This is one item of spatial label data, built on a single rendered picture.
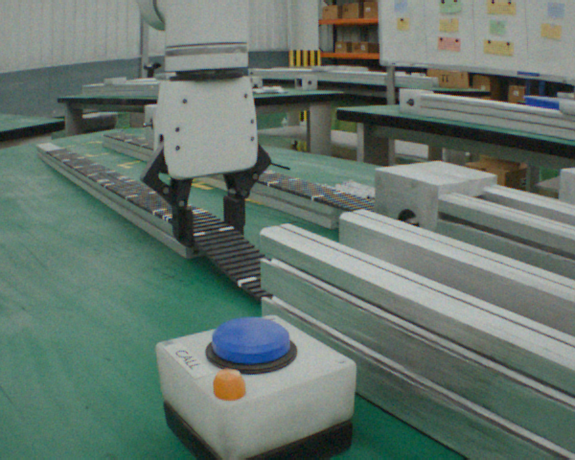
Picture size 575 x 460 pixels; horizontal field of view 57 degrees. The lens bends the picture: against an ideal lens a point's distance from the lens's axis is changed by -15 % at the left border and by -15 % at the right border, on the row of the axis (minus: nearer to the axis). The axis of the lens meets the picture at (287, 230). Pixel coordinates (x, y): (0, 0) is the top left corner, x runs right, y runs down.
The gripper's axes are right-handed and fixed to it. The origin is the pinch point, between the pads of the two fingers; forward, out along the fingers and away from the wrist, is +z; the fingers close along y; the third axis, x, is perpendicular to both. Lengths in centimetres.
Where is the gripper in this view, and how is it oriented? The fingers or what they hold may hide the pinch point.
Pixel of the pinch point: (209, 222)
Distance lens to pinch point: 63.8
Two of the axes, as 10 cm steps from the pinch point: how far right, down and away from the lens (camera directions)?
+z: 0.1, 9.6, 2.8
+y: -8.3, 1.7, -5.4
